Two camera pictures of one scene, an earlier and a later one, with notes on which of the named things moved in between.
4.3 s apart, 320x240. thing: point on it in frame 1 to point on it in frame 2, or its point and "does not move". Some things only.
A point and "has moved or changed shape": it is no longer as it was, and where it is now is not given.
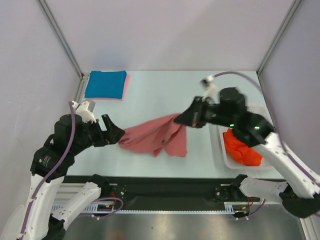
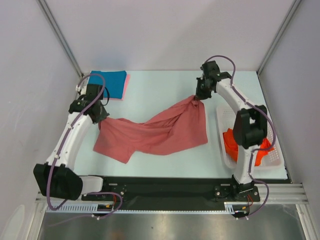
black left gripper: [112, 135] to [102, 116]
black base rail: [120, 189] does not move
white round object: [13, 227] does not move
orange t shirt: [247, 155] does not move
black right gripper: [200, 115] to [200, 92]
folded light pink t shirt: [127, 79] does not move
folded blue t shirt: [105, 84] does not move
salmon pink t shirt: [156, 135] has moved or changed shape
